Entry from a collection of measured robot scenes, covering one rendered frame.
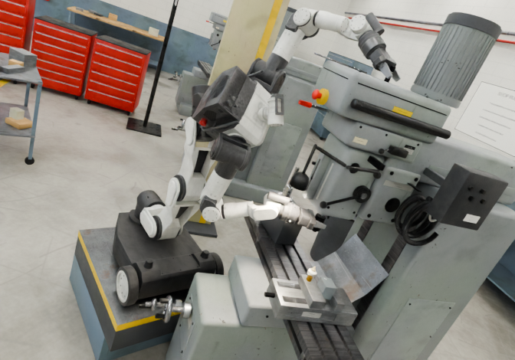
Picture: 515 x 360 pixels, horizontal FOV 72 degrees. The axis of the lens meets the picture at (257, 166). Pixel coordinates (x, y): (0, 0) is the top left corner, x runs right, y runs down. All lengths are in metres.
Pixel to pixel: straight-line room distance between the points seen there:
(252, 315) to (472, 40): 1.38
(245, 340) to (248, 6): 2.32
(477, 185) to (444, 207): 0.13
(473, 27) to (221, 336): 1.57
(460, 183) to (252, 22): 2.12
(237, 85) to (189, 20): 8.81
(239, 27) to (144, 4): 7.34
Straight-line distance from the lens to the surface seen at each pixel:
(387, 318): 1.91
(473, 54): 1.59
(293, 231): 1.90
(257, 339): 1.79
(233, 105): 1.46
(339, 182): 1.45
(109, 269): 2.30
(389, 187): 1.56
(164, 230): 2.12
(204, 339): 1.71
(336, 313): 1.57
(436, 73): 1.58
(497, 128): 6.48
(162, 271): 2.05
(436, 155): 1.64
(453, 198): 1.41
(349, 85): 1.29
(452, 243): 1.79
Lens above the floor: 1.91
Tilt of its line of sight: 20 degrees down
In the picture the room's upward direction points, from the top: 21 degrees clockwise
